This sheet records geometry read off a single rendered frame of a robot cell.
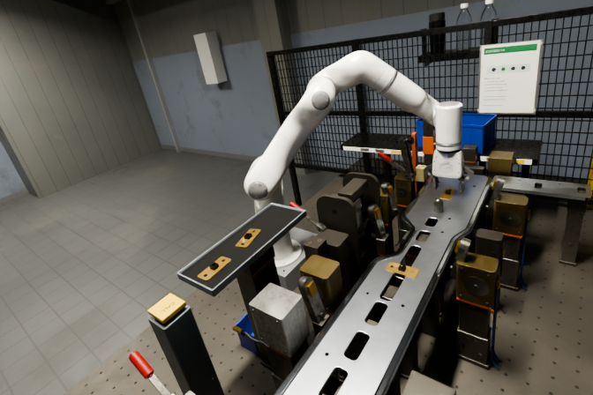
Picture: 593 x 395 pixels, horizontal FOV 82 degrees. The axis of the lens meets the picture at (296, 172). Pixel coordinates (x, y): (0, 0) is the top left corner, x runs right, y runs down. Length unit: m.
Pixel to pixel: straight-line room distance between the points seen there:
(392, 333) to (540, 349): 0.55
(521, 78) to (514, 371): 1.13
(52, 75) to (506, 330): 6.10
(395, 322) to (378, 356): 0.10
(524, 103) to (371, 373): 1.35
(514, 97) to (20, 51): 5.88
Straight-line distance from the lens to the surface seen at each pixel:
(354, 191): 1.03
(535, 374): 1.25
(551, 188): 1.49
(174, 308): 0.83
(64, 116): 6.32
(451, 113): 1.23
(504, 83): 1.78
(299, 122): 1.16
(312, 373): 0.83
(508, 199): 1.29
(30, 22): 6.35
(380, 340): 0.86
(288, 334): 0.82
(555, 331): 1.37
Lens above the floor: 1.66
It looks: 23 degrees down
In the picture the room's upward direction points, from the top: 11 degrees counter-clockwise
